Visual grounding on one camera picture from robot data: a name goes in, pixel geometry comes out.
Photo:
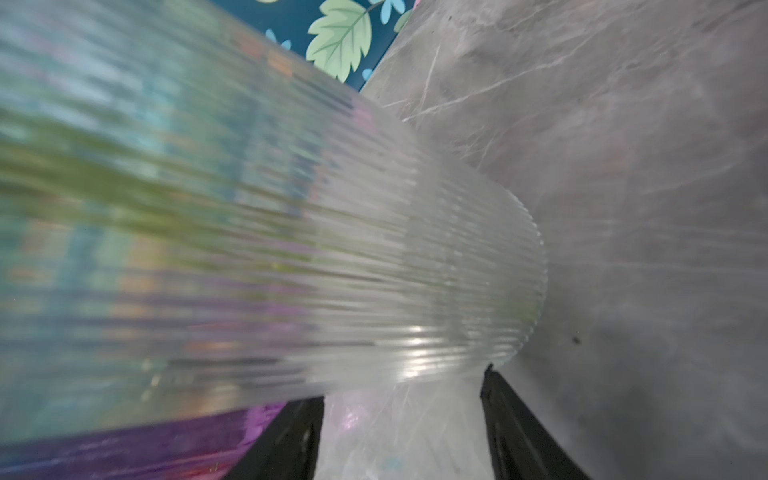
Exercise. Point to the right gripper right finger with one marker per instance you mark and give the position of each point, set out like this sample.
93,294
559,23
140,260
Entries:
519,445

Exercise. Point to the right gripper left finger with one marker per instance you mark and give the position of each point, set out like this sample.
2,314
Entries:
288,449

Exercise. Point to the purple glass vase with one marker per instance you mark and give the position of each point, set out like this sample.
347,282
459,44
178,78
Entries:
201,448

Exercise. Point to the clear ribbed glass vase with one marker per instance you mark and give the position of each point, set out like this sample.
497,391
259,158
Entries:
195,220

